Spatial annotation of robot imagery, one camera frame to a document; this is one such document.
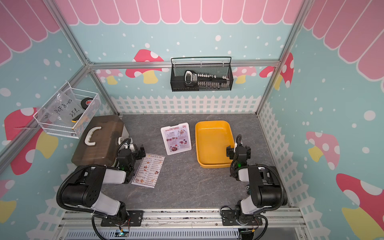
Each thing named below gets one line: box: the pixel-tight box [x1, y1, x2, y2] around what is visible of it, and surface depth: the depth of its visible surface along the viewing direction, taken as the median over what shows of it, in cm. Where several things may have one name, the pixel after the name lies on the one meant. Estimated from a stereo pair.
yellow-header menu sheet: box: [131, 153, 166, 189], surface depth 92 cm
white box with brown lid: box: [71, 114, 130, 166], surface depth 85 cm
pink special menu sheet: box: [164, 124, 190, 153], surface depth 93 cm
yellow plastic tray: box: [195, 120, 235, 169], surface depth 107 cm
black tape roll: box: [80, 97, 94, 110], surface depth 81 cm
